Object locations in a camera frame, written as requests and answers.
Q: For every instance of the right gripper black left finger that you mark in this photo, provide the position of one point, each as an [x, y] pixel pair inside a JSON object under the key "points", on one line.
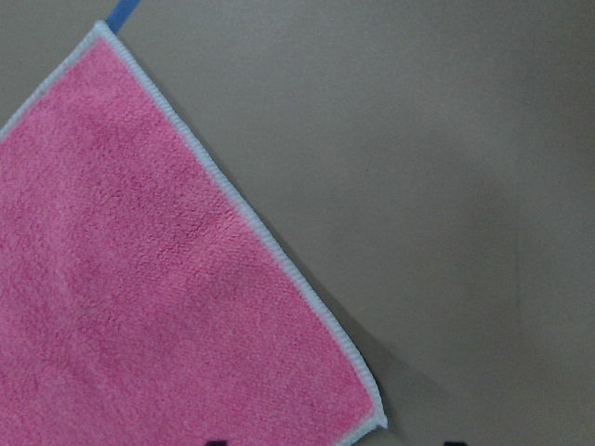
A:
{"points": [[217, 442]]}

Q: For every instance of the pink and grey towel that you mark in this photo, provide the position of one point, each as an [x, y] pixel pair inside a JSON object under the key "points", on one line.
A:
{"points": [[143, 302]]}

